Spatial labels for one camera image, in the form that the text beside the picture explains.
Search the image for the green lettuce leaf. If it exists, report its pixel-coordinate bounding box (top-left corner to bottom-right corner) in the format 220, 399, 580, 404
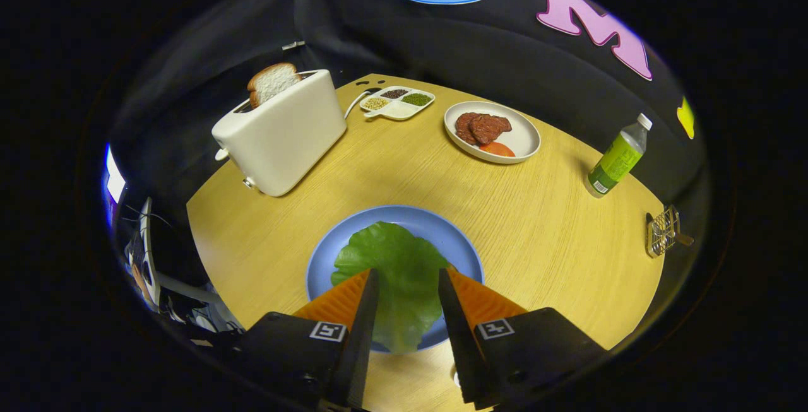
330, 221, 452, 355

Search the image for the white toaster power cable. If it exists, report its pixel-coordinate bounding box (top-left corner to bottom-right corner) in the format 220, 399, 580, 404
344, 88, 373, 119

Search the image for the white bread slice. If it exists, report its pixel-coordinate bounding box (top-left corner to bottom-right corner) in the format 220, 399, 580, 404
247, 62, 302, 109

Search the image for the white toaster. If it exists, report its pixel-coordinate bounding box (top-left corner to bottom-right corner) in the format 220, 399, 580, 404
211, 69, 348, 197

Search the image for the white compartment dish with grains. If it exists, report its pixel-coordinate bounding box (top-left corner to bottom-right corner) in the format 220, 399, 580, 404
359, 86, 436, 121

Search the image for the brown meat patty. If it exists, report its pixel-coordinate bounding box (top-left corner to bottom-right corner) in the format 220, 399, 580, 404
455, 112, 484, 146
468, 114, 513, 146

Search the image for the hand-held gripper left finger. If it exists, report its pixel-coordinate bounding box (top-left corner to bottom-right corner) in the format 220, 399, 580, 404
234, 268, 381, 411

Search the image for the blue round plate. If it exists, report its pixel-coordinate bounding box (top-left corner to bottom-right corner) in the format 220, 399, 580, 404
306, 204, 485, 353

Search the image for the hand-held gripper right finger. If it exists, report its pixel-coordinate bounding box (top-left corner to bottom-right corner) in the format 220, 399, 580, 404
437, 266, 611, 411

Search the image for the green label plastic bottle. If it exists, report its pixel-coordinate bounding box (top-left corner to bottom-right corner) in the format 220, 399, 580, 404
584, 113, 653, 199

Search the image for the white round plate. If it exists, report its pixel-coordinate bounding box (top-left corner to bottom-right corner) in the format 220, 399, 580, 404
444, 101, 542, 165

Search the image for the wire mesh utensil holder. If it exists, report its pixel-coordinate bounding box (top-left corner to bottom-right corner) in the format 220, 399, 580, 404
646, 205, 681, 257

